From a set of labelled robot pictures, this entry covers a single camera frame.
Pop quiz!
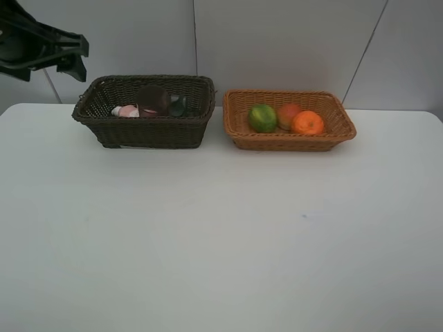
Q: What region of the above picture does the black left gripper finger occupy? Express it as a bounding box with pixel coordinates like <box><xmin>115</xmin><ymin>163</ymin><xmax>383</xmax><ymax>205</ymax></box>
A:
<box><xmin>56</xmin><ymin>54</ymin><xmax>87</xmax><ymax>82</ymax></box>

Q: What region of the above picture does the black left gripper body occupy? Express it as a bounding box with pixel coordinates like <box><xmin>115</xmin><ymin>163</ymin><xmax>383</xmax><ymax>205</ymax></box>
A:
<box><xmin>1</xmin><ymin>1</ymin><xmax>89</xmax><ymax>82</ymax></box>

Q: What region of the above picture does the pink squeeze bottle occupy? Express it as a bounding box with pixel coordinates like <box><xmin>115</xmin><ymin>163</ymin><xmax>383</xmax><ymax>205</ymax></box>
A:
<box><xmin>111</xmin><ymin>105</ymin><xmax>139</xmax><ymax>118</ymax></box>

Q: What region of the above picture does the translucent purple plastic cup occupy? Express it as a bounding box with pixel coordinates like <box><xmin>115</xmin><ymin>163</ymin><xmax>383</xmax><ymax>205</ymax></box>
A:
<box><xmin>136</xmin><ymin>85</ymin><xmax>170</xmax><ymax>118</ymax></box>

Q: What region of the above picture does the dark green pump bottle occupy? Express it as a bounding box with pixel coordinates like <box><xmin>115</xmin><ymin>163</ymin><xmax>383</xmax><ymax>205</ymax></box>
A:
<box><xmin>169</xmin><ymin>95</ymin><xmax>187</xmax><ymax>118</ymax></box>

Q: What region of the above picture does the green lime fruit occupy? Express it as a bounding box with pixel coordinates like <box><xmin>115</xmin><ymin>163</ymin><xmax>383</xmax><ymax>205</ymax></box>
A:
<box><xmin>247</xmin><ymin>104</ymin><xmax>278</xmax><ymax>133</ymax></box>

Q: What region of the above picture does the red-orange peach fruit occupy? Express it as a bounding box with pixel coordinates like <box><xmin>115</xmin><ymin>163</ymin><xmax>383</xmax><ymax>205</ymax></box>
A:
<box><xmin>277</xmin><ymin>103</ymin><xmax>302</xmax><ymax>131</ymax></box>

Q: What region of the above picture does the orange mandarin fruit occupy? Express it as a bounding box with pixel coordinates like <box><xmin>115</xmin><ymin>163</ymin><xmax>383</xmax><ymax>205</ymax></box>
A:
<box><xmin>291</xmin><ymin>111</ymin><xmax>325</xmax><ymax>136</ymax></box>

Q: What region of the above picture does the dark brown wicker basket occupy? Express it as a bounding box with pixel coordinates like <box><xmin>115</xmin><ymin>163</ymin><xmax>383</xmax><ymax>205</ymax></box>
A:
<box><xmin>72</xmin><ymin>75</ymin><xmax>215</xmax><ymax>149</ymax></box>

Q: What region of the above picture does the tan wicker basket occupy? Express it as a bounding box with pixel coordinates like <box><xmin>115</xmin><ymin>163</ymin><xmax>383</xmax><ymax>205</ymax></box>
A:
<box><xmin>223</xmin><ymin>89</ymin><xmax>356</xmax><ymax>151</ymax></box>

